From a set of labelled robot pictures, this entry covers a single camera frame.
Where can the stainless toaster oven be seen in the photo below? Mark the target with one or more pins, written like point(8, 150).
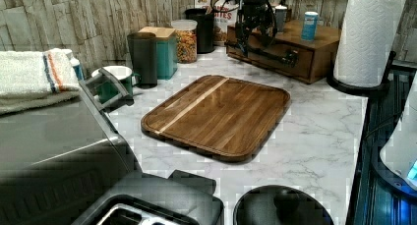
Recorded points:
point(57, 161)

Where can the blue white bottle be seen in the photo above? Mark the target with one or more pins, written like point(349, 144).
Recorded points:
point(75, 63)

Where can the clear jar with cereal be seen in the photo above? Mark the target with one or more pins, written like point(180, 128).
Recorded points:
point(186, 36)

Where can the black paper towel holder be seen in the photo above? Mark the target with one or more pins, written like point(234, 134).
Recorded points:
point(365, 90)

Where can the wooden cutting board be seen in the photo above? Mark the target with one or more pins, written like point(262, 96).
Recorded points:
point(224, 118)

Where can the cereal box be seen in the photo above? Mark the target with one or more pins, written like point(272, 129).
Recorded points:
point(225, 15)

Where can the teal canister with wooden lid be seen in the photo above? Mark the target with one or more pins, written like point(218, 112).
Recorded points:
point(166, 59)

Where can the dark grey tall cup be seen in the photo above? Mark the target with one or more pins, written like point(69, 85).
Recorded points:
point(142, 49)

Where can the dark round lid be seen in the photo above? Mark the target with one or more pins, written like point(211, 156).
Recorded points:
point(279, 205)

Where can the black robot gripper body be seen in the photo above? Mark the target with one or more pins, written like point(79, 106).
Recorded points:
point(252, 13)

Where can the paper towel roll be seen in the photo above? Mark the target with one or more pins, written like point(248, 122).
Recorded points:
point(367, 36)

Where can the black drawer handle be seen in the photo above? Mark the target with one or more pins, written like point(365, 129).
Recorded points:
point(290, 57)

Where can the blue white can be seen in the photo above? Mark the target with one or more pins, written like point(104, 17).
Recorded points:
point(309, 26)

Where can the grey salt shaker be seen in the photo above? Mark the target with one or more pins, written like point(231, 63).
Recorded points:
point(280, 17)

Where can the black canister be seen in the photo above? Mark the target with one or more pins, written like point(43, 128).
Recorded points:
point(205, 28)

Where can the folded white towel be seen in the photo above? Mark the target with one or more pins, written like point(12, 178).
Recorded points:
point(33, 79)

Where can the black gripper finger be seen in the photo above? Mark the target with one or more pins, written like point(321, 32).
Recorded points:
point(242, 42)
point(268, 32)

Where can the wooden drawer box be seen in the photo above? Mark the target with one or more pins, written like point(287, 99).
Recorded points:
point(315, 58)

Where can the green enamel mug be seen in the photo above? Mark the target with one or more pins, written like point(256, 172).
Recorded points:
point(125, 77)

